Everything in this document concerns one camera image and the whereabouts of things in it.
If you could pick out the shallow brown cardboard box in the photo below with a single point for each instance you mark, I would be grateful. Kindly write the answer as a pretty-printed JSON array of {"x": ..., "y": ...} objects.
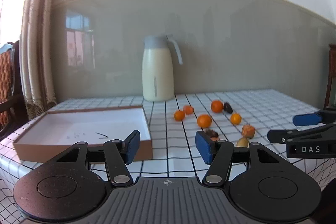
[{"x": 78, "y": 121}]

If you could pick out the half dark rotten orange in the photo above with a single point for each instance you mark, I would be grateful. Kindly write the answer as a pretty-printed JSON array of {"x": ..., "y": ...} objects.
[{"x": 211, "y": 132}]

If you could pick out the dark wooden furniture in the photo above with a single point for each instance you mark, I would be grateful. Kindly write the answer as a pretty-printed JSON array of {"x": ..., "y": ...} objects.
[{"x": 332, "y": 77}]

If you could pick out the dark brown fruit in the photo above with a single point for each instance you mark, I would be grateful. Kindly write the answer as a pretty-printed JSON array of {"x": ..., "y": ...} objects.
[{"x": 227, "y": 107}]

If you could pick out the damaged pale orange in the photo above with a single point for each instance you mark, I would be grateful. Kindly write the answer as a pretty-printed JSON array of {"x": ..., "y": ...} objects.
[{"x": 248, "y": 131}]

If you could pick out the beige curtain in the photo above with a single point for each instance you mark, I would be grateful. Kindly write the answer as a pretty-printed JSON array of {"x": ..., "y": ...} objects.
[{"x": 36, "y": 56}]

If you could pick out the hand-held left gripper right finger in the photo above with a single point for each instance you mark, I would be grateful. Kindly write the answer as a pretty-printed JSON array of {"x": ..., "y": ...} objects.
[{"x": 203, "y": 146}]

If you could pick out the cream thermos jug grey lid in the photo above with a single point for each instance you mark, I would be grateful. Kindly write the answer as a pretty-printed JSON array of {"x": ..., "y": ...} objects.
[{"x": 157, "y": 74}]

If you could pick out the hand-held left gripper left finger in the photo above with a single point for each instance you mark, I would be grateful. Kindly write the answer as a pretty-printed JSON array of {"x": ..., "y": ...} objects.
[{"x": 132, "y": 146}]

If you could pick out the rough reddish small orange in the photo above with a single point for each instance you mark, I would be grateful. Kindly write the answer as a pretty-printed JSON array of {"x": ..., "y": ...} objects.
[{"x": 188, "y": 109}]

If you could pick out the yellowish small fruit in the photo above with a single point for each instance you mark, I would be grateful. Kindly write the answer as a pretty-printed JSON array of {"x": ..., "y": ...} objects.
[{"x": 242, "y": 142}]

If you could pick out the wooden chair orange cushion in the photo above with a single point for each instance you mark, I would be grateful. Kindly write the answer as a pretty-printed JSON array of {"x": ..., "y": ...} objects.
[{"x": 5, "y": 77}]

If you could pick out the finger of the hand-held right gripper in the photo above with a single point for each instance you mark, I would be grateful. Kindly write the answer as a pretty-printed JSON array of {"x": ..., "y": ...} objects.
[
  {"x": 305, "y": 119},
  {"x": 282, "y": 136}
]

